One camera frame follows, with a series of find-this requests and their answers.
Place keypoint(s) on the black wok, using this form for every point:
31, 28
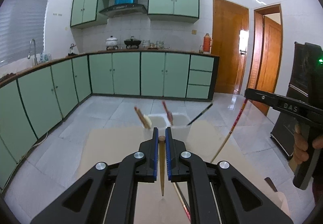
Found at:
132, 42

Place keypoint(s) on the green lower kitchen cabinets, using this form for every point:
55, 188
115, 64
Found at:
35, 101

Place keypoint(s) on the wooden door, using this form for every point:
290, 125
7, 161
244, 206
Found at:
267, 48
230, 37

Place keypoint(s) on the orange thermos flask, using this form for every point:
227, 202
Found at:
207, 42

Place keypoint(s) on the black range hood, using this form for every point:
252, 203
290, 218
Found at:
123, 9

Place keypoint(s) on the person's right hand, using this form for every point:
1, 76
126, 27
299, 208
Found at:
301, 146

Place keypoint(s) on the chrome sink faucet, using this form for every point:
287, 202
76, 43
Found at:
32, 47

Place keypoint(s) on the window blinds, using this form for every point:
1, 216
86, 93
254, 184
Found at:
21, 20

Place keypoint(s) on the white cooking pot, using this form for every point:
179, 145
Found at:
111, 43

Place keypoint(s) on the dark-tipped wooden chopstick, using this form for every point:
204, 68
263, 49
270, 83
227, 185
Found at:
162, 163

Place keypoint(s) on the tan wooden chopstick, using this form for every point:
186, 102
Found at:
230, 132

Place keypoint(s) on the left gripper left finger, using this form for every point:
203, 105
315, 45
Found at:
106, 193

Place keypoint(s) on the white plastic utensil holder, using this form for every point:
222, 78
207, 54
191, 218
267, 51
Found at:
180, 128

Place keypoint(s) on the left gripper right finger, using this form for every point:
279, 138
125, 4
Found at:
218, 193

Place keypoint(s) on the black appliance on floor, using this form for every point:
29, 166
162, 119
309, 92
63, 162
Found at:
305, 86

